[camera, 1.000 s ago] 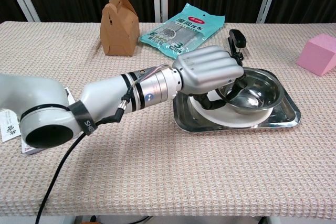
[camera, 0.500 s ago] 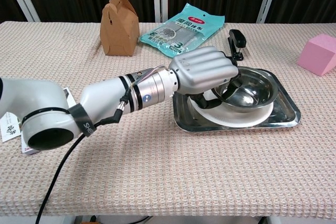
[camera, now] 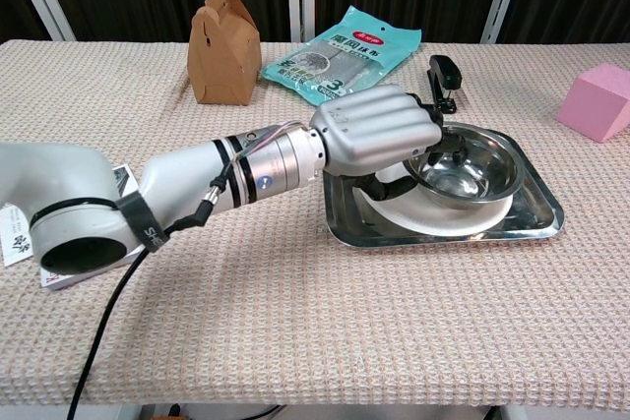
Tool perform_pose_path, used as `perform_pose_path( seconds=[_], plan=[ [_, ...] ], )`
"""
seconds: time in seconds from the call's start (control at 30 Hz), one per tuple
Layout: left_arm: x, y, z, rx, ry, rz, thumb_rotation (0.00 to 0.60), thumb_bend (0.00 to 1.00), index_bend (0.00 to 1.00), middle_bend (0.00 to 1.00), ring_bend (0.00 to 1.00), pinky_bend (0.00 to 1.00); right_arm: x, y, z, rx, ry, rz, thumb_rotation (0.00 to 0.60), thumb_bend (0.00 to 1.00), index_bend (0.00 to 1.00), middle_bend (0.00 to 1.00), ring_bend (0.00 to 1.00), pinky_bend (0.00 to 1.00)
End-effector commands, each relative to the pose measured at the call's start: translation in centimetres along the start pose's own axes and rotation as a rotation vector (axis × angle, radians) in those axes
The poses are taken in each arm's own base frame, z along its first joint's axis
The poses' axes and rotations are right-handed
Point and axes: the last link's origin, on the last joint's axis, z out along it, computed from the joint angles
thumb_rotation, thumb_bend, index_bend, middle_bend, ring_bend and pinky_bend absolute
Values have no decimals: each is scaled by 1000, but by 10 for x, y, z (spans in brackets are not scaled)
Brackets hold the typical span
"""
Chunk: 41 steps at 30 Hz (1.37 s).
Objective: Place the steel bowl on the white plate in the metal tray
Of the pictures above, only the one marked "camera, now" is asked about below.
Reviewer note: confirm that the pink foam block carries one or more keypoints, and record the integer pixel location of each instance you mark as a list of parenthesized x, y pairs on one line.
[(593, 105)]

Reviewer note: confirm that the metal bowl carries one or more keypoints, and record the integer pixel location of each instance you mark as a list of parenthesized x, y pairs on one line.
[(458, 179)]

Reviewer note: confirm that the metal tray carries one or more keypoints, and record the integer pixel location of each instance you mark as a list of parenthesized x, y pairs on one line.
[(534, 194)]

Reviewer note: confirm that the brown paper gable box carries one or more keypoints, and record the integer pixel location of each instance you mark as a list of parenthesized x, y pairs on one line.
[(226, 56)]

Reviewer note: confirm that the teal cleaning cloth package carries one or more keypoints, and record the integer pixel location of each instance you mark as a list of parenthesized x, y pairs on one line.
[(344, 56)]

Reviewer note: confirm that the white plate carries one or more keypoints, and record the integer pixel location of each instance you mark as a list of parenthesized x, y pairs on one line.
[(443, 221)]

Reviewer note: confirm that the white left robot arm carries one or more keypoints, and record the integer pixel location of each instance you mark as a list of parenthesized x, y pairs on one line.
[(172, 179)]

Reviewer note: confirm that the beige waffle tablecloth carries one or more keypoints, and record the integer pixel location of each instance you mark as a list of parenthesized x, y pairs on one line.
[(315, 317)]

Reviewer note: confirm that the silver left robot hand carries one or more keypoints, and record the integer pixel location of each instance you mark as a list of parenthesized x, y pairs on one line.
[(374, 130)]

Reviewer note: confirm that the black stapler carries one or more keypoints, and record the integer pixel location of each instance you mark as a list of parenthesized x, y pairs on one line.
[(445, 76)]

